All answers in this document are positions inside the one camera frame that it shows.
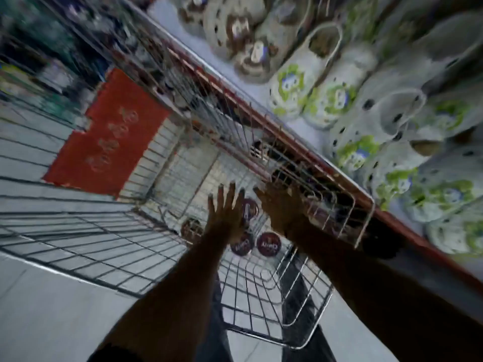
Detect dark trousers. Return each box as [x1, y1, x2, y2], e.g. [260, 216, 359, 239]
[194, 252, 337, 362]

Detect white shelf with red edge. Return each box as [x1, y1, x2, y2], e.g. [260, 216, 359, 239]
[146, 0, 483, 294]

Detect maroon lid can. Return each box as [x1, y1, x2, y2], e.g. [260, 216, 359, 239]
[241, 198, 260, 223]
[256, 232, 282, 257]
[180, 218, 204, 247]
[230, 233, 255, 257]

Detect background store shelves with goods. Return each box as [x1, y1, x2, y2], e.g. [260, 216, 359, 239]
[0, 0, 117, 125]

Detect red cart panel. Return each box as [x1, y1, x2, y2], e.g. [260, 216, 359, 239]
[43, 68, 171, 199]

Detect person's right forearm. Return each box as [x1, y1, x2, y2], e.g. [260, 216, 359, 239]
[285, 221, 483, 362]

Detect person's left hand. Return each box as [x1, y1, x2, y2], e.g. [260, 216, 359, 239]
[206, 182, 247, 243]

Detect beige brown clog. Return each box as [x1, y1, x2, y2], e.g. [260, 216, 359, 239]
[203, 0, 269, 61]
[233, 0, 314, 84]
[177, 0, 212, 38]

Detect wire shopping cart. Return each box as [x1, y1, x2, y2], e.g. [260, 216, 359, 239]
[0, 0, 376, 351]

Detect person's left forearm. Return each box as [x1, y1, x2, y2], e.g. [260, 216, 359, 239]
[88, 231, 243, 362]

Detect person's right hand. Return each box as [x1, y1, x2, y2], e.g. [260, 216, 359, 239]
[252, 182, 309, 240]

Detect row of white green clogs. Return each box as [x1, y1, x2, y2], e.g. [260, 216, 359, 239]
[267, 7, 483, 257]

